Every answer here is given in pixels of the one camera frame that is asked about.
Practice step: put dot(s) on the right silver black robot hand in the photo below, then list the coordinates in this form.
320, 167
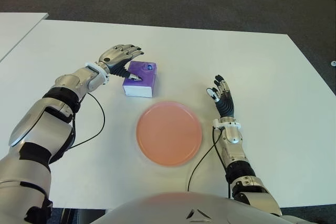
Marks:
225, 104

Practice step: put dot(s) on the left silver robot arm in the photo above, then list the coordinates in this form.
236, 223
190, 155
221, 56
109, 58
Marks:
39, 119

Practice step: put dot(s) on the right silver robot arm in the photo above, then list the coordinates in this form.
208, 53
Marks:
236, 153

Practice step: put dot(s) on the round pink plate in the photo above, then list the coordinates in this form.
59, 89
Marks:
169, 133

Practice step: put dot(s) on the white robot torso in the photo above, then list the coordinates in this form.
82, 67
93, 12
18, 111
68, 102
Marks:
168, 208

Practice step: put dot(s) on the white side table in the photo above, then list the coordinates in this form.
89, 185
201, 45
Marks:
15, 30

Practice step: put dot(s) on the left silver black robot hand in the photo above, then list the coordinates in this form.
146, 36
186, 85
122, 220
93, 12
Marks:
115, 56

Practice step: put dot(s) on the purple tissue paper pack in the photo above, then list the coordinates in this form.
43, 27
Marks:
144, 77

